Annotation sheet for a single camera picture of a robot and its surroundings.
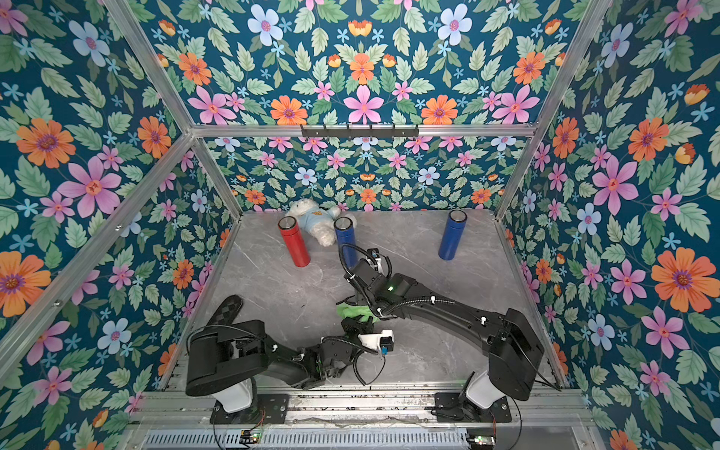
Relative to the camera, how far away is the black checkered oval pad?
888mm

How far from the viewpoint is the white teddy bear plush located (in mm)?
1009

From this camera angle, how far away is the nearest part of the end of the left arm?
0.73 meters

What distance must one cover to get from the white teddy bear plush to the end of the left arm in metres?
0.33

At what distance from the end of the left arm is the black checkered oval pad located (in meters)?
0.42

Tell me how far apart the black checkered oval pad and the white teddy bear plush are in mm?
346
